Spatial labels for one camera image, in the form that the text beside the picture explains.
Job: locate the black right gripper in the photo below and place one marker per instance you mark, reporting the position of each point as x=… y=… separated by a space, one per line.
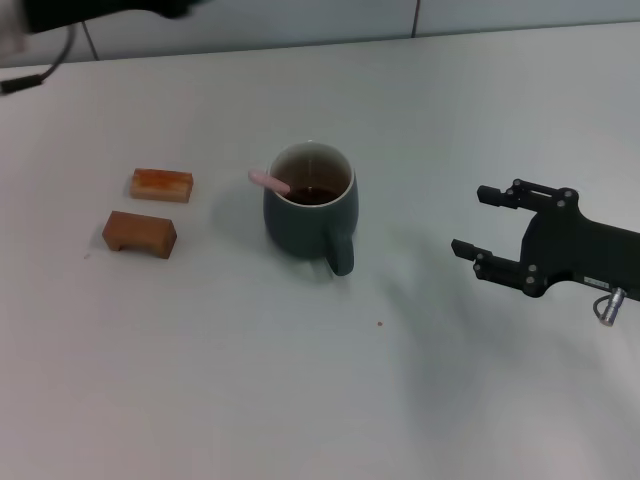
x=575 y=250

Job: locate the grey ceramic mug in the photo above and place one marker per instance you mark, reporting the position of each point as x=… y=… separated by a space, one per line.
x=300 y=230

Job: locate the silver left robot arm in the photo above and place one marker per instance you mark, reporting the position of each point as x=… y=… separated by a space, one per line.
x=100 y=10

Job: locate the dark coffee liquid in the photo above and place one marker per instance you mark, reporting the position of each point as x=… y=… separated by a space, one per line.
x=315 y=196

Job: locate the light wooden grooved block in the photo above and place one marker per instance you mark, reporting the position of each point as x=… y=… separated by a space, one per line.
x=160 y=186

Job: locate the dark brown wooden block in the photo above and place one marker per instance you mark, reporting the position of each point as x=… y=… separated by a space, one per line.
x=145 y=235

